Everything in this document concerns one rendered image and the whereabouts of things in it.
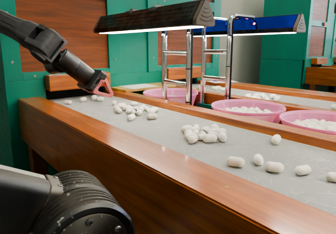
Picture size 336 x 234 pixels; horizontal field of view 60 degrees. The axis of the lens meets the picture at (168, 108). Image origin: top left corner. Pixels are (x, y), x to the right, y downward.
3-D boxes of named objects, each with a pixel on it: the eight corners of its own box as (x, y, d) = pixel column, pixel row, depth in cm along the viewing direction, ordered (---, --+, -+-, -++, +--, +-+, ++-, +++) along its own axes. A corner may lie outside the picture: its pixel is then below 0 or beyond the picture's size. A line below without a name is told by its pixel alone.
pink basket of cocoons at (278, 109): (277, 146, 92) (280, 116, 90) (199, 134, 105) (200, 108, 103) (288, 126, 115) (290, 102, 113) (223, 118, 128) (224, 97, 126)
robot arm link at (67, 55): (56, 61, 79) (67, 44, 81) (46, 63, 84) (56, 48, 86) (76, 76, 83) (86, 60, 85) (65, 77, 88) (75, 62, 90)
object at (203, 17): (196, 25, 79) (196, -3, 78) (93, 33, 126) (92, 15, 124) (215, 26, 84) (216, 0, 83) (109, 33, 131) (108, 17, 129)
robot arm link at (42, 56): (32, 50, 76) (51, 27, 79) (18, 56, 84) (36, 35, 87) (68, 80, 82) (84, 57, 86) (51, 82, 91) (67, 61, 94)
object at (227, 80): (228, 117, 129) (233, 12, 120) (196, 110, 144) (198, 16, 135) (253, 111, 141) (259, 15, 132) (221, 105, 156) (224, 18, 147)
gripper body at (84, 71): (92, 72, 94) (73, 57, 90) (106, 73, 87) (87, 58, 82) (80, 88, 93) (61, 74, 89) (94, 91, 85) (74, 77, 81)
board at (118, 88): (125, 92, 141) (125, 90, 141) (110, 89, 153) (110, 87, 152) (176, 86, 162) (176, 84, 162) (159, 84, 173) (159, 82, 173)
